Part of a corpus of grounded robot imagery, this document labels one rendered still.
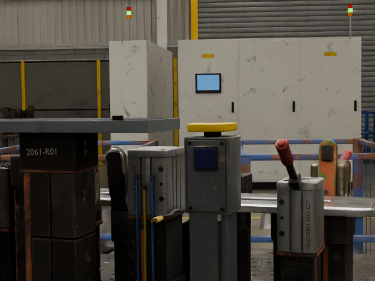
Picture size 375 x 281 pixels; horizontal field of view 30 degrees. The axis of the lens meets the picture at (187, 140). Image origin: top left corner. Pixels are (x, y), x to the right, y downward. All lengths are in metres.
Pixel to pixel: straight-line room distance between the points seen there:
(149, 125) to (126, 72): 8.36
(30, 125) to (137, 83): 8.25
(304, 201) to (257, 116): 8.16
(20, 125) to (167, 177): 0.27
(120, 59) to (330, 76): 2.78
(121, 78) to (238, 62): 1.57
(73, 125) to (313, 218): 0.41
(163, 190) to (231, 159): 0.23
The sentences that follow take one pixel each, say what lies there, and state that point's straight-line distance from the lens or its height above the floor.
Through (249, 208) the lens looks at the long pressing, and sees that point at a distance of 1.29.
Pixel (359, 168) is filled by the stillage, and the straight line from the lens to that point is 4.44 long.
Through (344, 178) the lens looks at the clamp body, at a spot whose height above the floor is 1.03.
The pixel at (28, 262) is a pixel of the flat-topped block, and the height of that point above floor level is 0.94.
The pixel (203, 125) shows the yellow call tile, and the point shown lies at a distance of 1.01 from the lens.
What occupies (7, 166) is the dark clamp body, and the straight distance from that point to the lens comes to 1.33.
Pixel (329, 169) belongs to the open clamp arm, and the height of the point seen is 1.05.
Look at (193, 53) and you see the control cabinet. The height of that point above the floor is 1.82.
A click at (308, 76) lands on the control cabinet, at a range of 9.35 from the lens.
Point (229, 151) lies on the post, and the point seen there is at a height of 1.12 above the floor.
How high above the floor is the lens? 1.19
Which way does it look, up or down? 3 degrees down
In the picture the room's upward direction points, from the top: 1 degrees counter-clockwise
